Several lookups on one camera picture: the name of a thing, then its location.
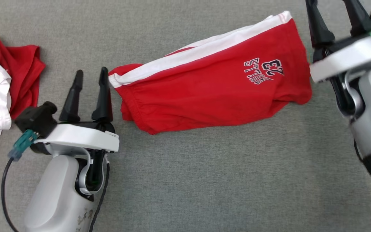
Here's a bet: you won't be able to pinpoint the red shorts with white stripe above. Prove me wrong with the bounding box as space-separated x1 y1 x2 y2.
108 11 312 135

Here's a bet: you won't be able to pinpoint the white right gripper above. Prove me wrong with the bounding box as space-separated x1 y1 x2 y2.
305 0 371 83

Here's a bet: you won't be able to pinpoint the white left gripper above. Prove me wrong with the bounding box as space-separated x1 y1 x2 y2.
37 67 120 153

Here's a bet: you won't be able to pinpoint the teal left camera connector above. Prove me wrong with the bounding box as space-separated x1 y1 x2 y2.
8 130 39 161

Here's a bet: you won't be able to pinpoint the red and white jersey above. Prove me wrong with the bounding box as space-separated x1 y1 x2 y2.
0 31 46 187

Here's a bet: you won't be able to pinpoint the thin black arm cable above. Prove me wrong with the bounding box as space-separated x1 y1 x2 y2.
88 163 110 232

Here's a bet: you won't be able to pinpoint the black left camera cable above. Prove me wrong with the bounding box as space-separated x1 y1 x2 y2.
1 157 20 232

